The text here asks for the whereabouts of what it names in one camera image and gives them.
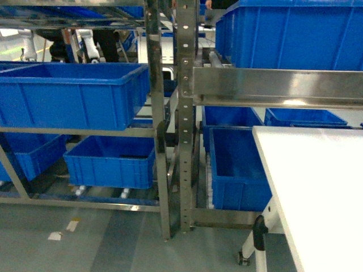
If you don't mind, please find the blue bin left shelf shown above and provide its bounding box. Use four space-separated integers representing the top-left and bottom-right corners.
1 62 150 131

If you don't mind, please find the blue bin beside table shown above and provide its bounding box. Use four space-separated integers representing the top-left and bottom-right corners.
209 128 272 212

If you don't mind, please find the blue bin lower middle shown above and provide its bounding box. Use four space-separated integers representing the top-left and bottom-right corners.
64 135 155 189

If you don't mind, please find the large blue bin right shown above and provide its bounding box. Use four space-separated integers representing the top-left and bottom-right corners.
216 1 362 71

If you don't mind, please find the white work table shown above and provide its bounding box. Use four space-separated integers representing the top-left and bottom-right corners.
252 126 362 271

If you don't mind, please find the perforated steel rack post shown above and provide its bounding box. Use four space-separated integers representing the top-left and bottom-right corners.
176 1 197 232

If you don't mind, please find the stainless steel shelf rail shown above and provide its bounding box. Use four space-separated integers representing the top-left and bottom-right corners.
189 67 362 109

